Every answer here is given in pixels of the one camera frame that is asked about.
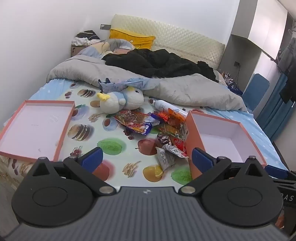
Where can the bright red snack packet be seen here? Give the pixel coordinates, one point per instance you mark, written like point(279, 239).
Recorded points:
point(179, 142)

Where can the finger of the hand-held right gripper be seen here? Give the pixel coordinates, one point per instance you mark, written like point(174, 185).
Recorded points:
point(277, 172)

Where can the white red snack packet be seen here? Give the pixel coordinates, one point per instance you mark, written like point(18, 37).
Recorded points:
point(174, 150)

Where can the green edged snack packet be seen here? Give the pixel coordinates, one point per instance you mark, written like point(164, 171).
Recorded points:
point(170, 129)

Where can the black hanging garment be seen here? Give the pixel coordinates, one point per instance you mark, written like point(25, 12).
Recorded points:
point(289, 90)

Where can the pile of clothes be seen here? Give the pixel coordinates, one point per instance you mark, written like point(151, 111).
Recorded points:
point(85, 37)

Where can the blue chair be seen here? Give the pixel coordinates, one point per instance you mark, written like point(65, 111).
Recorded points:
point(255, 90)

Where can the crumpled blue plastic bag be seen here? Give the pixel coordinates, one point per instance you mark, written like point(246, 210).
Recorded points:
point(120, 84)

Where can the pile of small colourful items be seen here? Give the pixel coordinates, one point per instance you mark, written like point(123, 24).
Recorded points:
point(231, 83)

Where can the yellow pillow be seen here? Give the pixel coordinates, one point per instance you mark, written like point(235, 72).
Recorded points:
point(129, 38)

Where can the red blue snack packet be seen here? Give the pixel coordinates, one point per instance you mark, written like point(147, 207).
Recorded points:
point(138, 127)

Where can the black wall socket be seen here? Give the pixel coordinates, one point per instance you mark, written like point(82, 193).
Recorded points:
point(236, 63)

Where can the silver snack packet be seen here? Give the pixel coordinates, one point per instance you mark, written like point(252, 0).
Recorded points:
point(165, 160)

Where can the cream quilted headboard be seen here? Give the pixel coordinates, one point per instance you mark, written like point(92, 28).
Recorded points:
point(180, 39)

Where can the pink cardboard box lid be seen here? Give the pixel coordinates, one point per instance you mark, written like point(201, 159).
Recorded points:
point(37, 125)

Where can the dark red snack packet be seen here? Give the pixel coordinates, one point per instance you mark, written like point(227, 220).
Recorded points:
point(163, 138)

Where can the pink cardboard box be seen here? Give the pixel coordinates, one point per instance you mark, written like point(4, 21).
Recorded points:
point(217, 139)

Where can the grey wardrobe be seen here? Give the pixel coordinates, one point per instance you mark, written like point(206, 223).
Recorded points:
point(254, 27)

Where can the blue curtain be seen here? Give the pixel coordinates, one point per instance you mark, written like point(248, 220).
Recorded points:
point(275, 111)

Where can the brown cardboard box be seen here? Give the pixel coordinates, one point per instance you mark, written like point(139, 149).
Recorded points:
point(76, 49)

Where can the brown clear snack packet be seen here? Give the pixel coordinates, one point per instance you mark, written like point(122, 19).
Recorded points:
point(129, 118)

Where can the grey hanging jacket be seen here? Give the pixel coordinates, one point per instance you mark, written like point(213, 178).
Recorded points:
point(284, 58)

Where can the white blue plush bird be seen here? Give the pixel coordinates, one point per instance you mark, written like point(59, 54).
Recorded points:
point(124, 99)

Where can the food print bed sheet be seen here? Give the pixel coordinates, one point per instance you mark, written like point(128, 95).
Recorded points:
point(120, 162)

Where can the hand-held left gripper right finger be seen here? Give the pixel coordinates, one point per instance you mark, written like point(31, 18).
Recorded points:
point(201, 160)

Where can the orange snack packet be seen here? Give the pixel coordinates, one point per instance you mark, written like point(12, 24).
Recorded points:
point(177, 115)

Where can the grey blanket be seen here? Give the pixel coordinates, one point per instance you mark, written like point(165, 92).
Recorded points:
point(92, 69)

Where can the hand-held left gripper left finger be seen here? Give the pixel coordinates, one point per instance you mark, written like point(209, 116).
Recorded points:
point(92, 160)

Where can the blue cream cartoon quilt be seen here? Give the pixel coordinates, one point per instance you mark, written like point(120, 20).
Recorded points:
point(101, 47)

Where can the white spray bottle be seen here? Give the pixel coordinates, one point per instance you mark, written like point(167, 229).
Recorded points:
point(161, 105)

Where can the white barcode snack packet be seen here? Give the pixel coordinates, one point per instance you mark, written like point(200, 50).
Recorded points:
point(184, 131)

